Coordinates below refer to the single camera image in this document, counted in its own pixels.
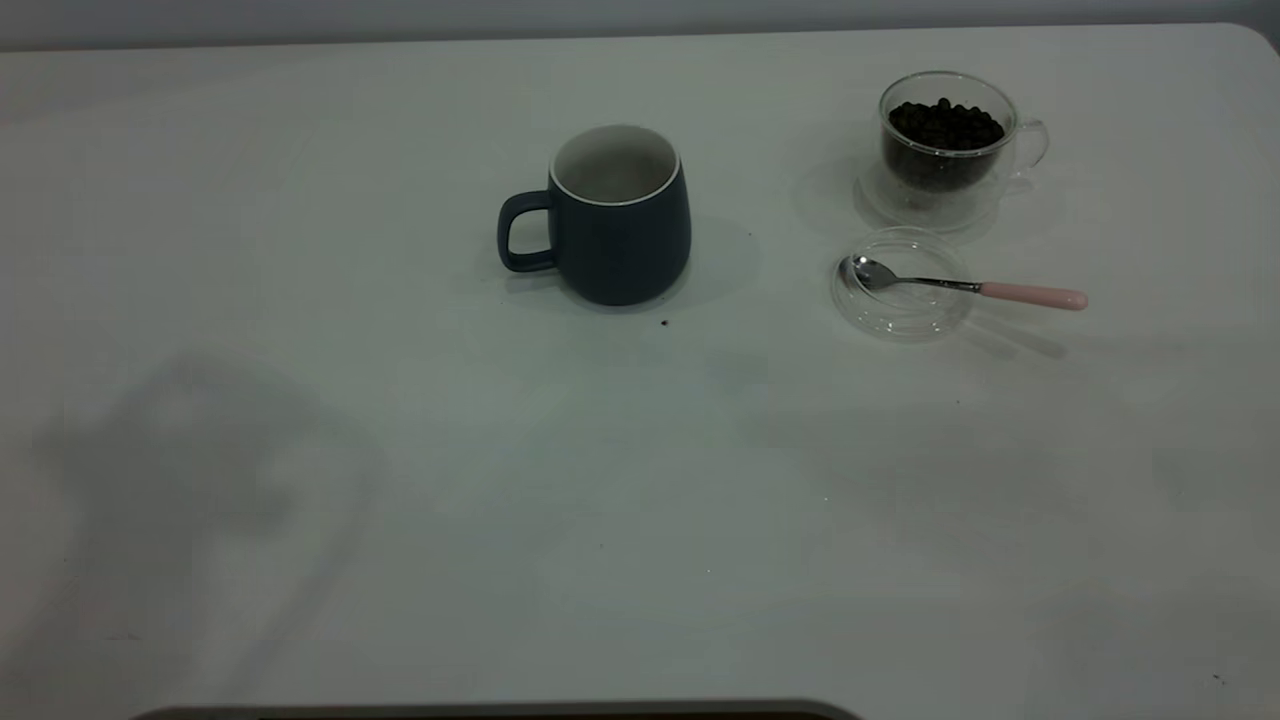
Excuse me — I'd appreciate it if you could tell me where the clear round glass lid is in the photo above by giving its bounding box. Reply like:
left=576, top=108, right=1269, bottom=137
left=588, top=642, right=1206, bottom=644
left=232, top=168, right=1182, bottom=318
left=830, top=227, right=976, bottom=343

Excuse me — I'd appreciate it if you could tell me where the dark blue-grey ceramic mug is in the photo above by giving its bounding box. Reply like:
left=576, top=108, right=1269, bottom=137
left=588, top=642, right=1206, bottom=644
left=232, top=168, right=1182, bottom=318
left=497, top=124, right=692, bottom=307

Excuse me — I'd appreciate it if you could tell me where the clear double-wall glass cup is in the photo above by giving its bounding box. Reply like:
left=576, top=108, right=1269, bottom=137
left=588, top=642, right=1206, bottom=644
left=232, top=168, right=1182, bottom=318
left=858, top=71, right=1050, bottom=233

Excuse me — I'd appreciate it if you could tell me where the metal spoon with pink handle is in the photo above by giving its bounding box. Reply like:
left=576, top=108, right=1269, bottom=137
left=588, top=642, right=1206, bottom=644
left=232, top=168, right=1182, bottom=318
left=849, top=256, right=1089, bottom=311

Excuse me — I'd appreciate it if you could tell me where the dark coffee beans heap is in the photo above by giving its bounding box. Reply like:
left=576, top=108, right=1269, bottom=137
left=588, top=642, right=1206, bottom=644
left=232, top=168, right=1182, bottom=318
left=887, top=98, right=1005, bottom=191

